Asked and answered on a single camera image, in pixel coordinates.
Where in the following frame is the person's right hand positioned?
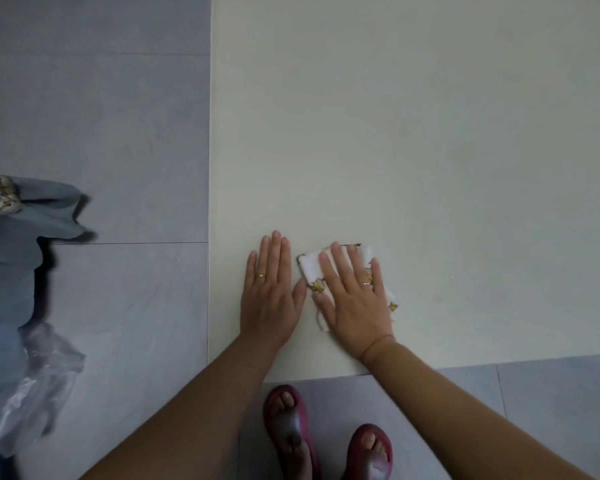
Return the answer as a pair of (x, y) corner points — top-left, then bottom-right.
(311, 242), (396, 364)

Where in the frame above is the person's left hand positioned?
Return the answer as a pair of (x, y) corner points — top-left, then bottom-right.
(239, 230), (309, 349)

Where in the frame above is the white patterned cleaning cloth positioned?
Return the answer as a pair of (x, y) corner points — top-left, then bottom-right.
(296, 243), (400, 335)

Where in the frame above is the person's right forearm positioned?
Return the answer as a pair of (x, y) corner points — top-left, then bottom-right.
(362, 337), (599, 480)

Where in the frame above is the person's left forearm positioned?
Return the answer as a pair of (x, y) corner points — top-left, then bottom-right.
(79, 334), (289, 480)

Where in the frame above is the person's left leg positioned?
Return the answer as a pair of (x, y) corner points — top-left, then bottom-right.
(272, 392), (312, 480)

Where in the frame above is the person's leg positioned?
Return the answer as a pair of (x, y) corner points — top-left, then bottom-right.
(359, 431), (389, 480)
(272, 392), (312, 480)

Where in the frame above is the person's right leg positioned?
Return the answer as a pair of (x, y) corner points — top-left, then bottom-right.
(359, 431), (389, 480)

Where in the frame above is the red right slipper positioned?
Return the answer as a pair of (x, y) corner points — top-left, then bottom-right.
(342, 423), (395, 480)

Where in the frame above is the white table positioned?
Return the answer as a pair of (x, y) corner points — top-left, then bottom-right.
(207, 0), (600, 383)

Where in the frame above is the clear plastic bag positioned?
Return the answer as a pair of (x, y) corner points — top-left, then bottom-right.
(0, 322), (87, 458)

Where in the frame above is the blue embroidered sofa cover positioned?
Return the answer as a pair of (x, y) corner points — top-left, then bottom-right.
(0, 173), (97, 480)

